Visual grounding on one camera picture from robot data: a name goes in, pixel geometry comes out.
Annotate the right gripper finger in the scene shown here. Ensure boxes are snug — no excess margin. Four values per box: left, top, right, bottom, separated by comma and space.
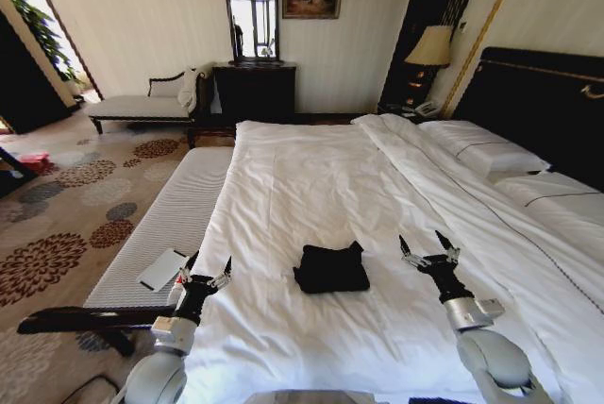
434, 228, 461, 261
398, 233, 428, 271

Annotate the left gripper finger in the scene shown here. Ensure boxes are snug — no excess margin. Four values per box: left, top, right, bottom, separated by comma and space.
176, 249, 199, 285
209, 255, 234, 290

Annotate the white striped bed bench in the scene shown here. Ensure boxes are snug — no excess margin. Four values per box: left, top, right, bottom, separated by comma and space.
17, 145, 236, 359

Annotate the white bed duvet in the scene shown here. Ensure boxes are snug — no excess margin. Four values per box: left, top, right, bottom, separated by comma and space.
181, 113, 604, 404

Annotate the dark bed headboard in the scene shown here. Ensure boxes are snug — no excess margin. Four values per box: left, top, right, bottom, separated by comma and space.
453, 46, 604, 179

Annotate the white flat tablet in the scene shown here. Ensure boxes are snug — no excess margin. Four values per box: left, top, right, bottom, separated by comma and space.
136, 247, 190, 293

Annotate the black folded garment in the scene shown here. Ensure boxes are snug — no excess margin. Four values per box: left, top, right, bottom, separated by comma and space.
292, 240, 372, 295

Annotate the white pillow with dark stripe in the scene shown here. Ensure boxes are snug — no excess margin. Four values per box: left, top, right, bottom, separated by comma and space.
493, 170, 604, 254

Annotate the dark nightstand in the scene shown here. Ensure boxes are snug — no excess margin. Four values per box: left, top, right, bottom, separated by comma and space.
377, 100, 428, 125

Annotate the white robot front shell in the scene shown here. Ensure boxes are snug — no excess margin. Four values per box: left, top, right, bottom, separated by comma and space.
243, 391, 375, 404

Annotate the white chaise longue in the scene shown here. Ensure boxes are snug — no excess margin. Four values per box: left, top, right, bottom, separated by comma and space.
88, 67, 210, 137

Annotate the white cloth on chaise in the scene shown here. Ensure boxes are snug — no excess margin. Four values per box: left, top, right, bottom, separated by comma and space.
176, 66, 200, 113

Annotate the dark wooden dresser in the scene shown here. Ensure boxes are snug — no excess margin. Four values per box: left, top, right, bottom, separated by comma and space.
211, 60, 299, 118

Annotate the red box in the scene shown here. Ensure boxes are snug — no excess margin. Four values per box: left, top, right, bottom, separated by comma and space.
15, 152, 51, 175

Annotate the table lamp with beige shade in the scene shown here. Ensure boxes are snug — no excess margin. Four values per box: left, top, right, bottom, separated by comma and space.
403, 25, 454, 96

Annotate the dark furniture leg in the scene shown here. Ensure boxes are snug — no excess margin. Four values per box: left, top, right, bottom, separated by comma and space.
0, 143, 27, 198

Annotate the dark wooden cabinet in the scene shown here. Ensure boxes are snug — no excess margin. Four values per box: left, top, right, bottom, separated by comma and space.
0, 10, 73, 135

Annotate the dark framed mirror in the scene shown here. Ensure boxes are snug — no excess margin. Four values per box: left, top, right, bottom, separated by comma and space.
218, 0, 281, 66

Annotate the green leafy plant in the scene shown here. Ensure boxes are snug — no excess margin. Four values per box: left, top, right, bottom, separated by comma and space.
3, 0, 82, 85

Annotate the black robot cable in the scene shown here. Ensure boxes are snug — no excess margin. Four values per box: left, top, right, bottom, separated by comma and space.
77, 374, 129, 404

